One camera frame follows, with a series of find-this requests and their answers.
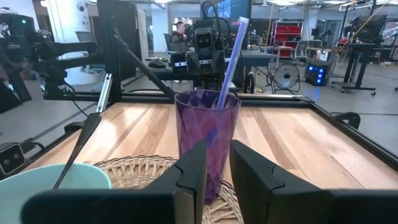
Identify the teal bowl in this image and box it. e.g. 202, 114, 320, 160
0, 162, 113, 224

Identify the dark bronze metal utensil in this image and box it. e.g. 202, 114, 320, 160
52, 112, 103, 190

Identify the red storage rack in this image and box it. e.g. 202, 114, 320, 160
269, 19, 305, 59

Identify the monitor with blue screen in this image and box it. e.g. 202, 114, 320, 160
214, 0, 252, 22

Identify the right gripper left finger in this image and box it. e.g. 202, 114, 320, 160
144, 139, 208, 224

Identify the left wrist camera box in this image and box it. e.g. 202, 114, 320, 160
193, 27, 215, 50

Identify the white round pillar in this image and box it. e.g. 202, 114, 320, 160
46, 0, 106, 86

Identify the computer tower with blue lights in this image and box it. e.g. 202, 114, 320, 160
303, 58, 331, 87

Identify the silver metal bracket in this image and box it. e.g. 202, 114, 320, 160
95, 73, 113, 114

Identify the round floor fan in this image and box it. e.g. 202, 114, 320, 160
273, 62, 302, 93

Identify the black standing desk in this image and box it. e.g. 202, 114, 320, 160
331, 42, 394, 96

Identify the table-level camera box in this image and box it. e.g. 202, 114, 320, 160
0, 142, 27, 177

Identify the black metal table frame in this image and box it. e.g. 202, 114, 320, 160
0, 0, 398, 181

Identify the black arch clamp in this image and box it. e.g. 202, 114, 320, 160
331, 111, 362, 130

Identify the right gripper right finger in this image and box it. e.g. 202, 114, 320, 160
229, 139, 326, 224

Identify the purple faceted plastic cup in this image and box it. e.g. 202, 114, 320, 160
174, 89, 242, 205

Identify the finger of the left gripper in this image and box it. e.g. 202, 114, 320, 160
187, 52, 201, 75
211, 50, 225, 75

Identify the dark monitor on standing desk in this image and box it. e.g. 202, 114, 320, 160
347, 14, 389, 45

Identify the black computer mouse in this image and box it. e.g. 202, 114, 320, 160
148, 58, 167, 69

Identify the purple drinking straw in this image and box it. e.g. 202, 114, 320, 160
203, 16, 250, 149

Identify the round woven placemat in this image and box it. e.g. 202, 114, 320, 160
93, 154, 245, 224

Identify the black machine with green light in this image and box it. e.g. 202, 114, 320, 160
0, 14, 105, 105

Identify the grey desk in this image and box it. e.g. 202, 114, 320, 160
146, 49, 279, 80

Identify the person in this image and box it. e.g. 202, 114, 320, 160
169, 21, 191, 53

